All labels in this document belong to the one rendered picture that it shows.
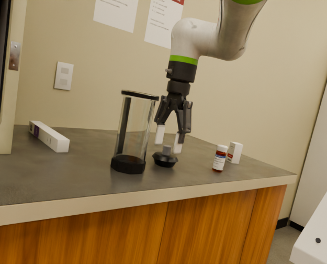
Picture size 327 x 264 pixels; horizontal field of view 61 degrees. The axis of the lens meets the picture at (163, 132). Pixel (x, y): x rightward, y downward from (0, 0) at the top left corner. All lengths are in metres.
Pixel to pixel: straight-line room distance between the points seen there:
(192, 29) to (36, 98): 0.73
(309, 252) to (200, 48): 0.61
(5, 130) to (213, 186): 0.60
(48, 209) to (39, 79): 0.77
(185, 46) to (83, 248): 0.62
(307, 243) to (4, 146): 0.74
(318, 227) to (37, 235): 0.54
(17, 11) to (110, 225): 0.57
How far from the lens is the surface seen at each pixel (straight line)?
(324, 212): 0.59
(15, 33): 0.83
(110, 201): 0.66
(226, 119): 2.02
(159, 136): 0.97
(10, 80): 0.83
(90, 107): 1.37
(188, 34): 0.88
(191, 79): 0.89
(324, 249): 0.56
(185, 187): 0.79
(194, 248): 1.00
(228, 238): 1.13
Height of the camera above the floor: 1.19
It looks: 9 degrees down
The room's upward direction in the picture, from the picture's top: 11 degrees clockwise
